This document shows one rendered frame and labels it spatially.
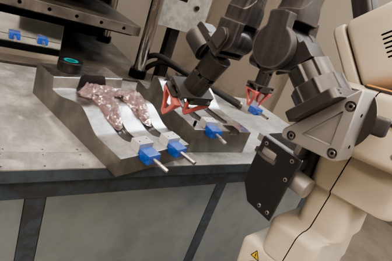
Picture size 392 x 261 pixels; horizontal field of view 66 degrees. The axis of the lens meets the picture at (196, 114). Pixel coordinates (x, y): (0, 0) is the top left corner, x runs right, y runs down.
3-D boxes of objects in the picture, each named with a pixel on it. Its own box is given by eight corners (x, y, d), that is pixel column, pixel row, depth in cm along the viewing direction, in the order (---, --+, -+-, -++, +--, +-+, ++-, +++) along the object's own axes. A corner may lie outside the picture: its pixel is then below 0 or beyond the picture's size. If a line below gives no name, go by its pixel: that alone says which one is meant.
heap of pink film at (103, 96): (157, 126, 98) (164, 104, 95) (111, 131, 84) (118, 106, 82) (112, 92, 112) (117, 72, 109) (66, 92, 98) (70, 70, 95)
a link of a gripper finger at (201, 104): (163, 102, 78) (182, 77, 73) (184, 103, 83) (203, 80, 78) (172, 123, 75) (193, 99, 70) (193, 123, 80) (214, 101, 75)
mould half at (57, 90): (183, 158, 96) (194, 129, 93) (115, 177, 76) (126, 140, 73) (99, 92, 123) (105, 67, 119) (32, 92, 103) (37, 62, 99)
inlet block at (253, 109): (269, 124, 122) (274, 113, 121) (261, 124, 119) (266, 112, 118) (248, 110, 132) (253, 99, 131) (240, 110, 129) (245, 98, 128)
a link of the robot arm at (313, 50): (315, 64, 47) (331, 68, 50) (291, 11, 50) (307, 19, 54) (269, 92, 53) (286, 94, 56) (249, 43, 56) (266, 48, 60)
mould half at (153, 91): (242, 152, 116) (255, 122, 112) (186, 152, 101) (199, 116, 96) (182, 97, 153) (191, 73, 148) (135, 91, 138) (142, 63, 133)
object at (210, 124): (228, 151, 98) (234, 137, 96) (216, 151, 95) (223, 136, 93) (207, 130, 107) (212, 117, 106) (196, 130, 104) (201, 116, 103)
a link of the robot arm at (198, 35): (228, 34, 58) (255, 42, 64) (204, -4, 63) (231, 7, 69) (194, 76, 65) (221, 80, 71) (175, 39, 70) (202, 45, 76)
